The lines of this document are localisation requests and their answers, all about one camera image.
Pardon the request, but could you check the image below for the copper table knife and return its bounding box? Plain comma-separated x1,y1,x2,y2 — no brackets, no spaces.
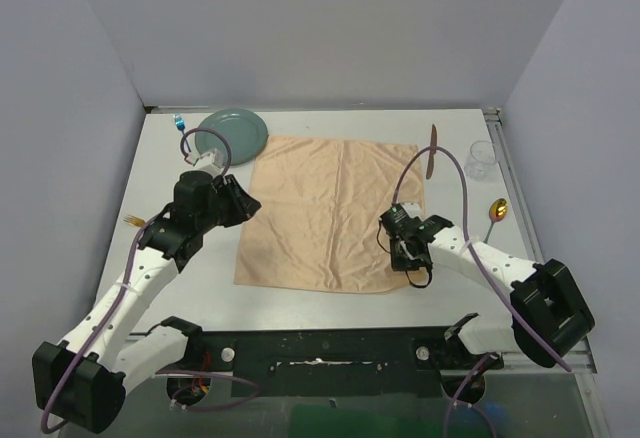
425,124,438,180

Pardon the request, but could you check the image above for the gold fork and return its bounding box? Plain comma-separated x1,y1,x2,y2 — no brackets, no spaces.
123,214,146,228

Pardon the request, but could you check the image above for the teal round plate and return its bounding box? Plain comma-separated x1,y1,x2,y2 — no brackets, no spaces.
199,108,268,166

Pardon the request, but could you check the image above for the clear drinking glass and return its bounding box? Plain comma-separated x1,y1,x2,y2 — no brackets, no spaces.
464,141,498,183

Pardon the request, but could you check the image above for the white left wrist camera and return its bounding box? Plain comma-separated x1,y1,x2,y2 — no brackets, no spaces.
185,149,226,177

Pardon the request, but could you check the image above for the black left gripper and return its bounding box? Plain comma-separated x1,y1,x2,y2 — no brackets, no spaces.
197,174,260,232

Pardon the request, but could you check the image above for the blue fork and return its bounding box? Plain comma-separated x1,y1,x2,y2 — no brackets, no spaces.
173,114,186,135

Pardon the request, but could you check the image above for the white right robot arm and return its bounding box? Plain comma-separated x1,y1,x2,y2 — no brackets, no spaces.
379,204,595,368

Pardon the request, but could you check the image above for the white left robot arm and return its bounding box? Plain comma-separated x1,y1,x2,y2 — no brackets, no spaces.
32,171,261,434

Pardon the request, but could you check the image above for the peach satin cloth napkin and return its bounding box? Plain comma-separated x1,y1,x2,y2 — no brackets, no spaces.
234,135,425,294

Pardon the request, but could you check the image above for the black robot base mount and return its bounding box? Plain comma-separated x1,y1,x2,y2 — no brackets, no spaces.
169,326,480,398

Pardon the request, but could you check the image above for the iridescent gold spoon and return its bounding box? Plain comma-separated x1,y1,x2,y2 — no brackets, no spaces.
483,198,509,243

